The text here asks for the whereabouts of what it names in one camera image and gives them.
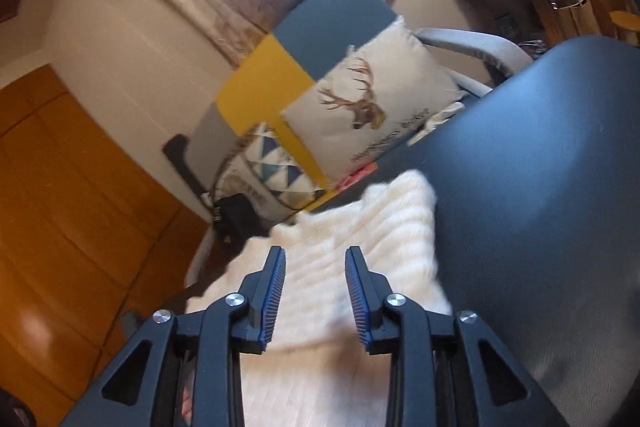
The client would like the black handbag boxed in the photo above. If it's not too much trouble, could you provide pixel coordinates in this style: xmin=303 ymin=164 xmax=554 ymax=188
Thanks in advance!
xmin=213 ymin=194 xmax=269 ymax=258

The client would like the white knitted sweater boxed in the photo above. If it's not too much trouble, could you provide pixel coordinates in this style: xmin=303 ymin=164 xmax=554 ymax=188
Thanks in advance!
xmin=186 ymin=170 xmax=451 ymax=426

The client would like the yellow blue grey sofa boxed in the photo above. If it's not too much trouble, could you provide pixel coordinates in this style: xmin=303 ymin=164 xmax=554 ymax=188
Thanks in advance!
xmin=184 ymin=0 xmax=534 ymax=212

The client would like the red pink cloth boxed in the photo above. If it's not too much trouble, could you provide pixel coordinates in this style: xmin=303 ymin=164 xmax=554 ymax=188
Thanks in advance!
xmin=336 ymin=161 xmax=378 ymax=192

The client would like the triangle pattern cushion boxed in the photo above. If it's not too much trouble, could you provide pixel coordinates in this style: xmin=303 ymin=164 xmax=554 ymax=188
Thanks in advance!
xmin=210 ymin=122 xmax=324 ymax=220

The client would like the deer print cushion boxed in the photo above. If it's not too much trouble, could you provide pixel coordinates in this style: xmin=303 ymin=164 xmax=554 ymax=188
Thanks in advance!
xmin=281 ymin=16 xmax=462 ymax=185

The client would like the black rolled mat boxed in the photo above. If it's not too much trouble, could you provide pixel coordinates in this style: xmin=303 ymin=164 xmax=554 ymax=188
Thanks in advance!
xmin=162 ymin=133 xmax=207 ymax=198

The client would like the wooden wardrobe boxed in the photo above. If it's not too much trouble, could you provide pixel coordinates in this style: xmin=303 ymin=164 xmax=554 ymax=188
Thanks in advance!
xmin=1 ymin=66 xmax=206 ymax=426

